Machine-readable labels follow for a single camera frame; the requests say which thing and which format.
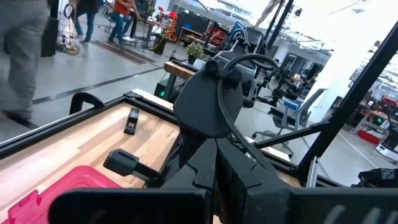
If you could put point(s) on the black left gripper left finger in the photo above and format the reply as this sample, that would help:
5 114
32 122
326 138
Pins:
202 174

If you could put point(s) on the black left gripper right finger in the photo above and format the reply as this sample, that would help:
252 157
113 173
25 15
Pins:
236 174

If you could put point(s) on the pink plastic pencil case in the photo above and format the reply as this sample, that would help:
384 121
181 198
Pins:
71 179

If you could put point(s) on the wooden top table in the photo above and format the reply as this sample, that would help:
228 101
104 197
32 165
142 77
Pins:
177 70

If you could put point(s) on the small potted green plant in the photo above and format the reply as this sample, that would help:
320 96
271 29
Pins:
195 51

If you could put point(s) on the black stapler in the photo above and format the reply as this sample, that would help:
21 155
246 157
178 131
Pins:
132 119

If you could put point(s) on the gray blue office chair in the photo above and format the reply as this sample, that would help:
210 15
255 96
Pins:
290 105

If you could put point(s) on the striped floor mat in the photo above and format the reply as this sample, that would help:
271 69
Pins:
124 53

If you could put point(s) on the black cabinet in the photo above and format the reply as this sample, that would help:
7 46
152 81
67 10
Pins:
51 37

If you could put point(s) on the black aluminium rig frame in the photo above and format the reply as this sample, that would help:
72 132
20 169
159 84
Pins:
351 102

